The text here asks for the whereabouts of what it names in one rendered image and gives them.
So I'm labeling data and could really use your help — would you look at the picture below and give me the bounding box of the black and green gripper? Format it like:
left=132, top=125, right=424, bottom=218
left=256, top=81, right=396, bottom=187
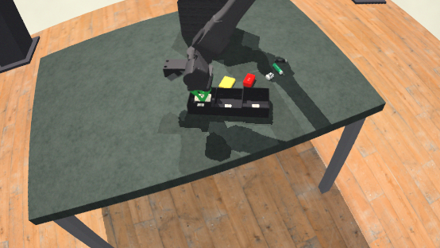
left=187, top=65, right=214, bottom=102

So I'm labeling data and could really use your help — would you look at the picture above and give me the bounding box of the red 9v battery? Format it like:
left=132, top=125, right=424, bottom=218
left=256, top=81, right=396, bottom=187
left=243, top=73, right=255, bottom=87

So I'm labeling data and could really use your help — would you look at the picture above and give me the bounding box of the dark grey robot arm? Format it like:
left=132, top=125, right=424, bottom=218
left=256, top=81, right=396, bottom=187
left=163, top=0, right=256, bottom=87

